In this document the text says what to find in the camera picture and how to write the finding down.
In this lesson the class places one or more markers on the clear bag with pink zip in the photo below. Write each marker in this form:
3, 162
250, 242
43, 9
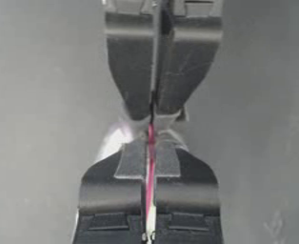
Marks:
114, 139

